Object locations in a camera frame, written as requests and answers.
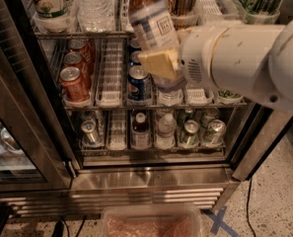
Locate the front blue pepsi can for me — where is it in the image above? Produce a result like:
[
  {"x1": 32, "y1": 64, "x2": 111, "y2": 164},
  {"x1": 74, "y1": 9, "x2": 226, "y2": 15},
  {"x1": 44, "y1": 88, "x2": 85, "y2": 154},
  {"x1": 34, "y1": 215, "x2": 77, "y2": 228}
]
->
[{"x1": 128, "y1": 65, "x2": 151, "y2": 101}]

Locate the front red soda can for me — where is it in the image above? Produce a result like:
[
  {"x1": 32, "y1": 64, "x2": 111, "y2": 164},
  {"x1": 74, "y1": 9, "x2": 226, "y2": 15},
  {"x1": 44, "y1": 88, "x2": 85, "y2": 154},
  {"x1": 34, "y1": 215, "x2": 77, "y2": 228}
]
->
[{"x1": 60, "y1": 66, "x2": 89, "y2": 102}]

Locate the left green can bottom shelf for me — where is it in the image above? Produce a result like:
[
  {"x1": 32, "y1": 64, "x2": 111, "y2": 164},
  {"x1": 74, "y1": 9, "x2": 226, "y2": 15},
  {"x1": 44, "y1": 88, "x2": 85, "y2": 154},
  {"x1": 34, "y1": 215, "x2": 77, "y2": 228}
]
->
[{"x1": 180, "y1": 119, "x2": 199, "y2": 147}]

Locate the water bottle middle shelf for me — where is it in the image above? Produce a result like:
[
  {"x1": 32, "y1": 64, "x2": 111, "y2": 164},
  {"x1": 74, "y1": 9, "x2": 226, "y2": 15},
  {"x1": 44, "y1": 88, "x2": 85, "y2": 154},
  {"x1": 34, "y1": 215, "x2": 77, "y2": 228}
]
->
[{"x1": 157, "y1": 90, "x2": 183, "y2": 107}]

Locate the water bottle bottom shelf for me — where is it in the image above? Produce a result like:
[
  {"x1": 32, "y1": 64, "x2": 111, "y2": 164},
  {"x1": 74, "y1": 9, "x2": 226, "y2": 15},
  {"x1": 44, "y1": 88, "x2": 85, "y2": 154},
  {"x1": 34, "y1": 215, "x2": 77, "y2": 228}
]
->
[{"x1": 156, "y1": 113, "x2": 177, "y2": 149}]

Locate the blue tape cross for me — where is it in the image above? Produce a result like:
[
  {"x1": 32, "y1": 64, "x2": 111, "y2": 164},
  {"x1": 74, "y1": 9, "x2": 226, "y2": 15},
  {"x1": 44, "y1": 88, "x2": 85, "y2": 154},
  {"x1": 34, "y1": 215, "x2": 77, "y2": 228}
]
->
[{"x1": 204, "y1": 206, "x2": 239, "y2": 237}]

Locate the stainless steel fridge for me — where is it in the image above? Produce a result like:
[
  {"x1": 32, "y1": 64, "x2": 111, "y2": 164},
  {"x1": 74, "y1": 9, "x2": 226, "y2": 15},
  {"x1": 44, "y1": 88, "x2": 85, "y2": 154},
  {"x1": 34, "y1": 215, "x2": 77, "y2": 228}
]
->
[{"x1": 0, "y1": 0, "x2": 293, "y2": 216}]

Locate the right green can bottom shelf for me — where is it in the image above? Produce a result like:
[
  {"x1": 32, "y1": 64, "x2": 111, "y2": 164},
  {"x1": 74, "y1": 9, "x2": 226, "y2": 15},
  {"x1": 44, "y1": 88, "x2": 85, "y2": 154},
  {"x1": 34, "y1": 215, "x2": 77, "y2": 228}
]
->
[{"x1": 203, "y1": 119, "x2": 226, "y2": 145}]

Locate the middle red soda can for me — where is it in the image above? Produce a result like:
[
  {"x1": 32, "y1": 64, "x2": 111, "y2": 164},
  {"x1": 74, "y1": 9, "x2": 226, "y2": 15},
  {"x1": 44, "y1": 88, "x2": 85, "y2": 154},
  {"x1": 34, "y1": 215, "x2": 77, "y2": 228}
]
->
[{"x1": 63, "y1": 51, "x2": 92, "y2": 89}]

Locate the back red soda can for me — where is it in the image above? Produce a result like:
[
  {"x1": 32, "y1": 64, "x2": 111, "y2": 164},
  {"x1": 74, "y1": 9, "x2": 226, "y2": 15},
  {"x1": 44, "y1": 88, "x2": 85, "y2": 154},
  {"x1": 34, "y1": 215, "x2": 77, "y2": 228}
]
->
[{"x1": 68, "y1": 39, "x2": 95, "y2": 74}]

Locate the dark drink bottle white cap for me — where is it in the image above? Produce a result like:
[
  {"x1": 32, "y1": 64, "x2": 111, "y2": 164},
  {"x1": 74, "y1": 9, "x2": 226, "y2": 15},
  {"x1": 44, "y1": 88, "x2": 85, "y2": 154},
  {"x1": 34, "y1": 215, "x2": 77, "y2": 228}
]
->
[{"x1": 132, "y1": 113, "x2": 150, "y2": 150}]

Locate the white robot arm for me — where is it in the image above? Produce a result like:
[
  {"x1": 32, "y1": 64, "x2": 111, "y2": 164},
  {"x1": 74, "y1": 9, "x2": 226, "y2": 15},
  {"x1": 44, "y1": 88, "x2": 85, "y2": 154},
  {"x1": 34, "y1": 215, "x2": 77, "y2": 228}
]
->
[{"x1": 139, "y1": 20, "x2": 293, "y2": 116}]

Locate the back blue pepsi can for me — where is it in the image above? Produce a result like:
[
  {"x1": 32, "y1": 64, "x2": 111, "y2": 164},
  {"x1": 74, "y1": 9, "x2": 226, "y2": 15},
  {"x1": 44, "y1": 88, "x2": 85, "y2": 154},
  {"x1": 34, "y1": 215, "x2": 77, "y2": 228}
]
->
[{"x1": 129, "y1": 38, "x2": 141, "y2": 52}]

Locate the glass fridge door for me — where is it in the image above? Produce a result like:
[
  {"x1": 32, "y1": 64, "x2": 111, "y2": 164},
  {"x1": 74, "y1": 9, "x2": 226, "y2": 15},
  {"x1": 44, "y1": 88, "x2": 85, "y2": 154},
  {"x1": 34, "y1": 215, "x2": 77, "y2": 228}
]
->
[{"x1": 0, "y1": 0, "x2": 74, "y2": 193}]

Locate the clear plastic bin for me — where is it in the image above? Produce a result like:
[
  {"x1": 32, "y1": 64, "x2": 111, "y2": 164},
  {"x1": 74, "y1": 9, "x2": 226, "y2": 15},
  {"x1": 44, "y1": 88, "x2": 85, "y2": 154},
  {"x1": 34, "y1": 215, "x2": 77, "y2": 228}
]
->
[{"x1": 100, "y1": 202, "x2": 202, "y2": 237}]

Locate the empty white shelf tray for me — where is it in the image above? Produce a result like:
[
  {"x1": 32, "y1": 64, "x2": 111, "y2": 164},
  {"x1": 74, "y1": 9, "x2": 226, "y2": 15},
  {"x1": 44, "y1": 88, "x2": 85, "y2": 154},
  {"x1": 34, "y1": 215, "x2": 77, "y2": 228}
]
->
[{"x1": 96, "y1": 39, "x2": 123, "y2": 108}]

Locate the silver can bottom shelf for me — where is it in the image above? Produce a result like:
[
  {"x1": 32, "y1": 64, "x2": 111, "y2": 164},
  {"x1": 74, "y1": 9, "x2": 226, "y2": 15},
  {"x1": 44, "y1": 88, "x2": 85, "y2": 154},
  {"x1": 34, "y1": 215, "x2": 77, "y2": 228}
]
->
[{"x1": 81, "y1": 120, "x2": 102, "y2": 144}]

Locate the clear water bottle top shelf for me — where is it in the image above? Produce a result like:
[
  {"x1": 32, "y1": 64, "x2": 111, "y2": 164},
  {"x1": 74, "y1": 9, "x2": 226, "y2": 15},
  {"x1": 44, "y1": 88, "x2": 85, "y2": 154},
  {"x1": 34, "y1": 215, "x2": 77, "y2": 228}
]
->
[{"x1": 76, "y1": 0, "x2": 114, "y2": 33}]

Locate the front green can middle shelf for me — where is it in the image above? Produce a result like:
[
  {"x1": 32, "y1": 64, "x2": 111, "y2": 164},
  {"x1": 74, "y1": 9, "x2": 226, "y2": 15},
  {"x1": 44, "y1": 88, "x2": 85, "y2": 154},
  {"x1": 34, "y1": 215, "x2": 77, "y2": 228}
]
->
[{"x1": 218, "y1": 90, "x2": 241, "y2": 100}]

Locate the blue pepsi can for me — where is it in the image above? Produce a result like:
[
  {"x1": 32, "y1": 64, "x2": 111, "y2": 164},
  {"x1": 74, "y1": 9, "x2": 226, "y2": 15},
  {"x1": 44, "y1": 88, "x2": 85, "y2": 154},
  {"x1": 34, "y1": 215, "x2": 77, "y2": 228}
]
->
[
  {"x1": 129, "y1": 50, "x2": 140, "y2": 66},
  {"x1": 128, "y1": 65, "x2": 151, "y2": 101},
  {"x1": 129, "y1": 38, "x2": 141, "y2": 52}
]

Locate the black cable on floor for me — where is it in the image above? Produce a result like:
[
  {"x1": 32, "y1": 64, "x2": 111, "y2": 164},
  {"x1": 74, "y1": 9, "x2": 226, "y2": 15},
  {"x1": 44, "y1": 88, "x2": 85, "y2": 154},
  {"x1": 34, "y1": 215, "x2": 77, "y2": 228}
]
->
[{"x1": 245, "y1": 177, "x2": 259, "y2": 237}]

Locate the red soda can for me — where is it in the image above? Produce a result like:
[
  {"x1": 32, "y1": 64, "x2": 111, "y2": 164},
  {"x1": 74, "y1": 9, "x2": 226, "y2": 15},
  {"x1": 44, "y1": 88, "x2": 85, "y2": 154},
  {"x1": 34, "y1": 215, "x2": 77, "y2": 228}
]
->
[
  {"x1": 60, "y1": 66, "x2": 89, "y2": 102},
  {"x1": 63, "y1": 51, "x2": 92, "y2": 89},
  {"x1": 68, "y1": 39, "x2": 95, "y2": 74}
]

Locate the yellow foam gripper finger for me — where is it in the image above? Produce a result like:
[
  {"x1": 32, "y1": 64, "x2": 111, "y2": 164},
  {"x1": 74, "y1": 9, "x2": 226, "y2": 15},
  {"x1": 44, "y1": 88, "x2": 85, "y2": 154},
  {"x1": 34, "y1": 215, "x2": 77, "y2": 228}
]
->
[{"x1": 138, "y1": 48, "x2": 183, "y2": 80}]

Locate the blue label plastic bottle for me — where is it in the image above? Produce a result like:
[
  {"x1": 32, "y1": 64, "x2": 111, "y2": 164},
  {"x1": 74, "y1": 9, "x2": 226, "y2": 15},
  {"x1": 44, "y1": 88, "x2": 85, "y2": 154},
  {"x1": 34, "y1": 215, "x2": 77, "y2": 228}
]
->
[{"x1": 127, "y1": 0, "x2": 188, "y2": 92}]

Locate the middle blue pepsi can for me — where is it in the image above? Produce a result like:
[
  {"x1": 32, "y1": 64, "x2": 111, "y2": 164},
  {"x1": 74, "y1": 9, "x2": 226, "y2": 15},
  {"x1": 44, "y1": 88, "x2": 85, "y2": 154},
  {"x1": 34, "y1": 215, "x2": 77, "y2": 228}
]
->
[{"x1": 129, "y1": 50, "x2": 140, "y2": 66}]

